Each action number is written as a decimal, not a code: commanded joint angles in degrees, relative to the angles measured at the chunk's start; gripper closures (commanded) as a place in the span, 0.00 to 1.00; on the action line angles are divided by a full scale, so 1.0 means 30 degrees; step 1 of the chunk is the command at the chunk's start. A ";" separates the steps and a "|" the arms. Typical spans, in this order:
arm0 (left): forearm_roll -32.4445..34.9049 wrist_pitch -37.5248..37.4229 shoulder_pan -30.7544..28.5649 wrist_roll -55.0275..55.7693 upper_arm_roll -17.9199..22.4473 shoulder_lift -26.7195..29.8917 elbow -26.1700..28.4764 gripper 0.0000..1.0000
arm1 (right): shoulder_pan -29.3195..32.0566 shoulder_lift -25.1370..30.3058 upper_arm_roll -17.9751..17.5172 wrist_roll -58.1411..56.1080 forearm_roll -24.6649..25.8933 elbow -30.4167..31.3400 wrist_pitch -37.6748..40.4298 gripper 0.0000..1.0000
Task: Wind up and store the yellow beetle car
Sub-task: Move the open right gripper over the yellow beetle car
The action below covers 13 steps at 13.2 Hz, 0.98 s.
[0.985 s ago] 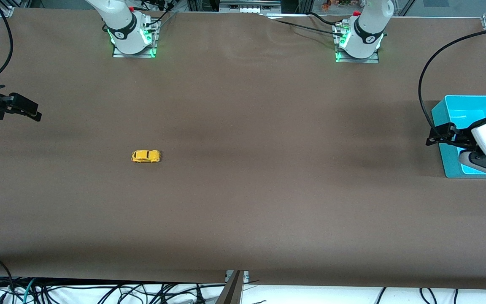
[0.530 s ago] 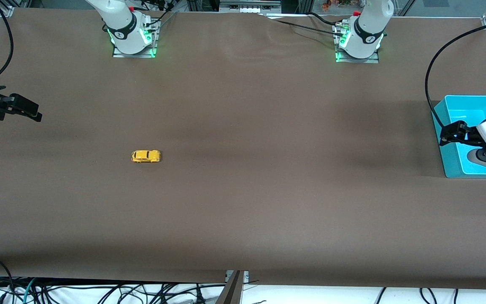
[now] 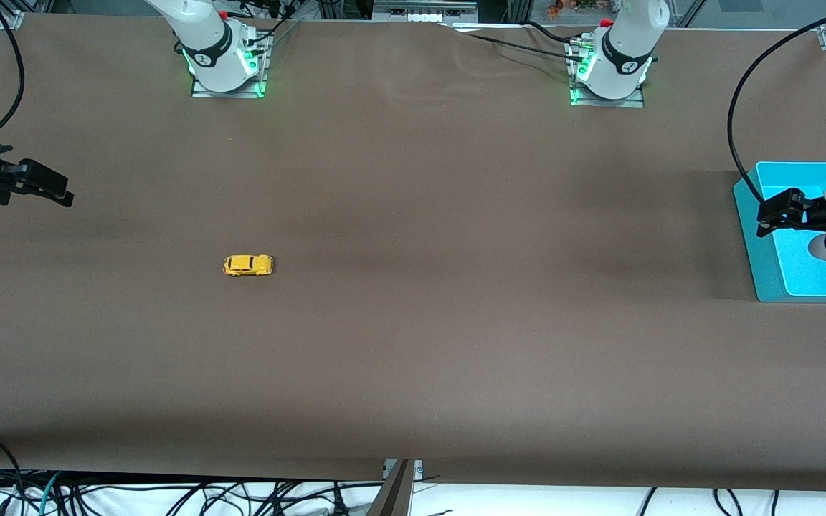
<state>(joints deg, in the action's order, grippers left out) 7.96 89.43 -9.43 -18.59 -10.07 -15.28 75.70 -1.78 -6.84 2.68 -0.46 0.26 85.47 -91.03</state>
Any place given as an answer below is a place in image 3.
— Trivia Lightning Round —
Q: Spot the brown table cover sheet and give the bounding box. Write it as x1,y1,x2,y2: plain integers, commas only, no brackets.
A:
0,13,826,492

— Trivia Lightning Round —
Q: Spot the teal plastic storage bin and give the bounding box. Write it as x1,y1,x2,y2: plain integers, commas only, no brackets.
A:
733,161,826,303

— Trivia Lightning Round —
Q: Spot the black cable across cover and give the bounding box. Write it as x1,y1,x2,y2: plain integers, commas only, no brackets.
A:
447,20,587,64

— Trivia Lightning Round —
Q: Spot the white background power strip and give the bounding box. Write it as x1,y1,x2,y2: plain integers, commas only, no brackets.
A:
371,4,480,24

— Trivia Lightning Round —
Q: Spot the yellow beetle toy car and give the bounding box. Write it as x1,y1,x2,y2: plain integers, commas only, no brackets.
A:
224,254,275,277

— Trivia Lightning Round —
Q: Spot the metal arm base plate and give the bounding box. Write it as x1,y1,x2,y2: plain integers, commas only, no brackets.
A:
567,36,645,108
191,32,270,99

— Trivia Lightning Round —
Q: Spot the aluminium table edge bracket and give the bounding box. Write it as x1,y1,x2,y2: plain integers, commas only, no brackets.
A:
366,459,424,516

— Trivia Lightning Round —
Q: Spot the teal cable under table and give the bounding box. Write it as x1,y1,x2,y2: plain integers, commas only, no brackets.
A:
37,472,62,516

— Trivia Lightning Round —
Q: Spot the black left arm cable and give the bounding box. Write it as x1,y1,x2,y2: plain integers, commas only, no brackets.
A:
727,4,826,188

